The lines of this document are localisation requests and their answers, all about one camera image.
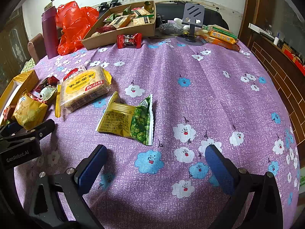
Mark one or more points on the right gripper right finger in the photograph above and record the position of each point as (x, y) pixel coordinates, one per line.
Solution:
(222, 168)

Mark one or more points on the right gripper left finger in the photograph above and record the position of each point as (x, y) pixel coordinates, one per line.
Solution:
(88, 169)

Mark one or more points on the yellow cookie packet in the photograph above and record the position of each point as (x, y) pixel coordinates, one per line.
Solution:
(28, 112)

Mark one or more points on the pale green white packet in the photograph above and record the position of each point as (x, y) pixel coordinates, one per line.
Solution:
(48, 93)

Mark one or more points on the green pea snack packet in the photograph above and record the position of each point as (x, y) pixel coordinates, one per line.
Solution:
(134, 122)

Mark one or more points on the red dark candy packet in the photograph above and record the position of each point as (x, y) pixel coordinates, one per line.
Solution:
(52, 80)

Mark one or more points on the yellow cracker pack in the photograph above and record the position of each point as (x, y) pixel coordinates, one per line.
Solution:
(80, 89)

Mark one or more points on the red white snack packet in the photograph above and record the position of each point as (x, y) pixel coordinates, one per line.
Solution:
(74, 72)

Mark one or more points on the yellow gift box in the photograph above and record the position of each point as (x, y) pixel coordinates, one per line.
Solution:
(24, 81)

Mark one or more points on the purple floral tablecloth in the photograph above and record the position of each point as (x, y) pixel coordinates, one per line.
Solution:
(201, 95)

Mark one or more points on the brown armchair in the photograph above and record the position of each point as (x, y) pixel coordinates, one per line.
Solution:
(36, 48)

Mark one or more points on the purple thermos bottle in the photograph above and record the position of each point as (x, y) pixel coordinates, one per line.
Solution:
(50, 32)

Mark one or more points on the red plastic bag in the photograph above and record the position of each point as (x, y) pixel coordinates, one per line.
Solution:
(75, 23)

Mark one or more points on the orange biscuit packs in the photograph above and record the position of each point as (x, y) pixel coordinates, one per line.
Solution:
(219, 36)

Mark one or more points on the red wrapped candy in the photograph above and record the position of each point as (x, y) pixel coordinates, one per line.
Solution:
(129, 40)

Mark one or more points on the dark seed bag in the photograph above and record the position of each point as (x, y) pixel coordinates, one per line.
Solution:
(172, 29)

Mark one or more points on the brown cardboard snack tray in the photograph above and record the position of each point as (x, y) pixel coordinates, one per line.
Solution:
(110, 37)

